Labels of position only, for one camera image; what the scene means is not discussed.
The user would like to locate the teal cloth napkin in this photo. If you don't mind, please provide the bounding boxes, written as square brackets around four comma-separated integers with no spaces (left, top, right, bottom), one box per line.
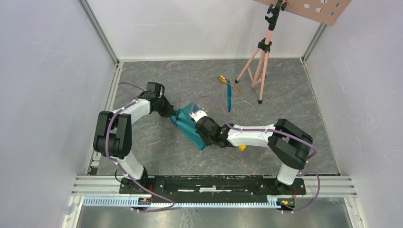
[169,103,207,151]

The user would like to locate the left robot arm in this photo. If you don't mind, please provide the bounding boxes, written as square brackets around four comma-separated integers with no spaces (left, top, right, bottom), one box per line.
[93,82,174,194]

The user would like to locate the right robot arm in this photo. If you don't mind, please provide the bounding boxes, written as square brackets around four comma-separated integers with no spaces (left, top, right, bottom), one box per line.
[193,116,313,194]

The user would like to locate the gold metal spoon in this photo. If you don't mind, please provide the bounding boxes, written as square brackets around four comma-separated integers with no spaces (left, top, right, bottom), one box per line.
[219,75,242,94]

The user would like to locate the pink tripod stand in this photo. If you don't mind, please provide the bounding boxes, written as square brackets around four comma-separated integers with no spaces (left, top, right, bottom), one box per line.
[235,0,288,104]

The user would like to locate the pink perforated board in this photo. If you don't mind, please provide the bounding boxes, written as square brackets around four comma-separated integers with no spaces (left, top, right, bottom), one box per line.
[251,0,353,27]

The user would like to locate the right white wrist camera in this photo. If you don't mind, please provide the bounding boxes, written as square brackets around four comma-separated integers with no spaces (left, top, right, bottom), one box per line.
[190,110,207,123]

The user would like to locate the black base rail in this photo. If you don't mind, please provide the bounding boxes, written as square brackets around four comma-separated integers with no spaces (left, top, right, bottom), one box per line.
[119,175,307,212]

